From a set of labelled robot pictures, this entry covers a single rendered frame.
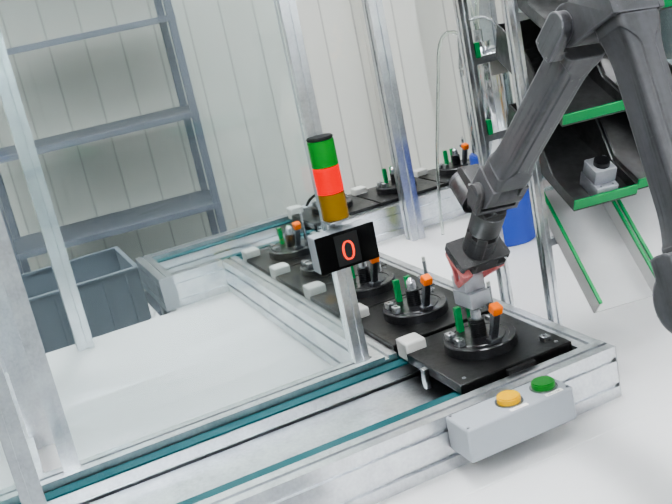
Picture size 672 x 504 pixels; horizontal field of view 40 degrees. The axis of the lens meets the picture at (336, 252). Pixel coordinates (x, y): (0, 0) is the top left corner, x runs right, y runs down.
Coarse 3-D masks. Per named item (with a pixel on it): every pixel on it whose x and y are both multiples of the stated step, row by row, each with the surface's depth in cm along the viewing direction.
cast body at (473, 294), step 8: (480, 272) 169; (472, 280) 168; (480, 280) 169; (456, 288) 171; (464, 288) 168; (472, 288) 169; (480, 288) 170; (488, 288) 169; (456, 296) 172; (464, 296) 169; (472, 296) 168; (480, 296) 168; (488, 296) 169; (464, 304) 170; (472, 304) 168; (480, 304) 168
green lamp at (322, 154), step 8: (312, 144) 164; (320, 144) 163; (328, 144) 164; (312, 152) 164; (320, 152) 164; (328, 152) 164; (336, 152) 166; (312, 160) 165; (320, 160) 164; (328, 160) 164; (336, 160) 166; (312, 168) 166; (320, 168) 165
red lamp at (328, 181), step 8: (328, 168) 165; (336, 168) 166; (320, 176) 165; (328, 176) 165; (336, 176) 166; (320, 184) 166; (328, 184) 165; (336, 184) 166; (320, 192) 167; (328, 192) 166; (336, 192) 166
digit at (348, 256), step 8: (352, 232) 169; (336, 240) 168; (344, 240) 168; (352, 240) 169; (336, 248) 168; (344, 248) 169; (352, 248) 169; (344, 256) 169; (352, 256) 170; (360, 256) 170; (344, 264) 169
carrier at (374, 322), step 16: (400, 288) 198; (416, 288) 195; (432, 288) 209; (384, 304) 196; (400, 304) 197; (416, 304) 195; (432, 304) 194; (448, 304) 197; (368, 320) 198; (384, 320) 196; (400, 320) 191; (416, 320) 190; (432, 320) 190; (448, 320) 188; (464, 320) 188; (384, 336) 187; (400, 336) 186
